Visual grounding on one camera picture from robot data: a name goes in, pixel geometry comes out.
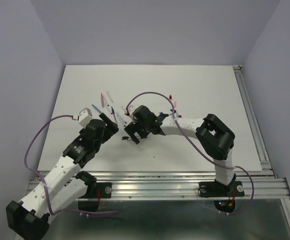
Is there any light blue highlighter pen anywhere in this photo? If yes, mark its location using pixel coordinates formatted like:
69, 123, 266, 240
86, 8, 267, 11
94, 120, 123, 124
92, 104, 102, 114

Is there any pink highlighter pen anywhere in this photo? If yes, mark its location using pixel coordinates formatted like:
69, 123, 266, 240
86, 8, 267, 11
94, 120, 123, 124
101, 93, 105, 108

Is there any blue gel pen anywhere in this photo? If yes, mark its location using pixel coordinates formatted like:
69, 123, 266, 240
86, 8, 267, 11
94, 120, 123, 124
111, 106, 118, 125

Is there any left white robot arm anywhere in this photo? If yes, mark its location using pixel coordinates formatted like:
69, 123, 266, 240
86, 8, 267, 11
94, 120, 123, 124
6, 109, 119, 240

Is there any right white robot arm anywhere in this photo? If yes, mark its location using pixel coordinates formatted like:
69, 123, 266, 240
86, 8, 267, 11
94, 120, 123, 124
124, 105, 236, 195

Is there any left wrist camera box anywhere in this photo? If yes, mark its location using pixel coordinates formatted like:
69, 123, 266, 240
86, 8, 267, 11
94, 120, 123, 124
78, 107, 92, 128

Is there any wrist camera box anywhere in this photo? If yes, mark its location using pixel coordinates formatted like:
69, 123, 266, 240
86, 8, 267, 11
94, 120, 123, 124
124, 105, 134, 118
78, 107, 92, 128

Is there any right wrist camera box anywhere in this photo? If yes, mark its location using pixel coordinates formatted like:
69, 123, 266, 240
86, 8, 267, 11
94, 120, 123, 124
124, 105, 134, 118

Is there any aluminium front rail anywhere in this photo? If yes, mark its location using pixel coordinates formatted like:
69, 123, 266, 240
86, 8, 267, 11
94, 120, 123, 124
24, 171, 290, 201

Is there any aluminium rail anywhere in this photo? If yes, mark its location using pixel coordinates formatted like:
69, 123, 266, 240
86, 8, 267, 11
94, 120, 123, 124
24, 171, 290, 201
233, 65, 276, 178

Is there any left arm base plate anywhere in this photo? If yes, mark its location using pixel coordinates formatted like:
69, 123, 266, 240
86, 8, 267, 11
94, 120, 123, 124
79, 182, 112, 199

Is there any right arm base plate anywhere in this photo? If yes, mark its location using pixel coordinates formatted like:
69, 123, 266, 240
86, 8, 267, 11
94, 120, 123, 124
198, 181, 245, 198

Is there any aluminium right rail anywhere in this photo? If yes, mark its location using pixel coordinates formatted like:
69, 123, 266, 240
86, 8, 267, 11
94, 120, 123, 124
233, 65, 276, 178

